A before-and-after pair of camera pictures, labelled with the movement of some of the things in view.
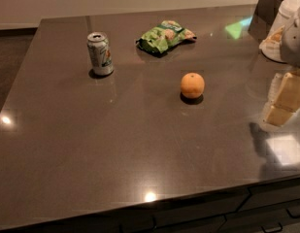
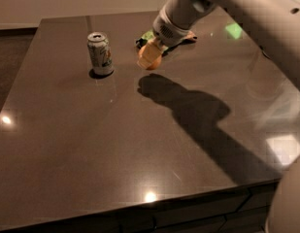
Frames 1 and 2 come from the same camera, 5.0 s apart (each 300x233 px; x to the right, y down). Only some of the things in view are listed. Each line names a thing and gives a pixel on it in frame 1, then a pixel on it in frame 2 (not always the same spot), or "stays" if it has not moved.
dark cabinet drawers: [275, 207] stays
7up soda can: [100, 52] stays
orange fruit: [192, 84] → [150, 56]
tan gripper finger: [286, 96] → [149, 52]
